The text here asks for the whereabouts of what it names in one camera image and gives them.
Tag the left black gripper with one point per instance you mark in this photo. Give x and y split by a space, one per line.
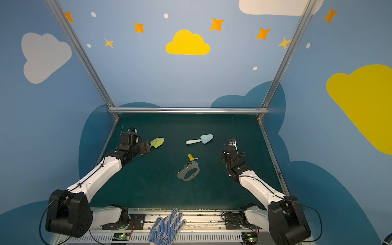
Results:
144 147

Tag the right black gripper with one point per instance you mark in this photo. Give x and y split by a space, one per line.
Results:
231 151

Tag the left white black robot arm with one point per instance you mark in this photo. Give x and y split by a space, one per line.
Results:
69 212

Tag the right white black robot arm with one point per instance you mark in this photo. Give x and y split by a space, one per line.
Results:
283 217

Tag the light blue toy shovel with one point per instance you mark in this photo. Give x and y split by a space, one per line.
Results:
204 139

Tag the right green circuit board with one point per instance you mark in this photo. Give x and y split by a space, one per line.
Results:
249 238

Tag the green circuit board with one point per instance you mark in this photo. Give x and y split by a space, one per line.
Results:
249 238
121 237

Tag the blue dotted glove centre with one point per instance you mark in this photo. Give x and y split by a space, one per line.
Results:
165 230

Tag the left green circuit board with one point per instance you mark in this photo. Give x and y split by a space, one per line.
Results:
121 237

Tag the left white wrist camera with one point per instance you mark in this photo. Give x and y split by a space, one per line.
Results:
132 130

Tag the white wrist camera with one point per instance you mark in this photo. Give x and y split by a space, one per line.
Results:
232 143
132 130

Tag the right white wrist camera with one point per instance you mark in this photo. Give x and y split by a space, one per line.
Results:
232 143

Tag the green toy shovel wooden handle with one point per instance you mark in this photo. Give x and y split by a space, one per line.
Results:
157 142

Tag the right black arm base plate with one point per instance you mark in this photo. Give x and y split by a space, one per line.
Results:
233 221

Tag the aluminium front rail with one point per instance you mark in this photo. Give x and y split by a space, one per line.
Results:
203 227

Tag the left aluminium frame post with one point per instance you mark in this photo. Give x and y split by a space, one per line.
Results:
58 12

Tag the aluminium frame post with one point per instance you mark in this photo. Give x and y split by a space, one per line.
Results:
58 12
290 50

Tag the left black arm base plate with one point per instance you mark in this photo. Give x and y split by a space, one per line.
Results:
132 222

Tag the right aluminium frame post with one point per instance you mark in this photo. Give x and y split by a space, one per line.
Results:
290 50

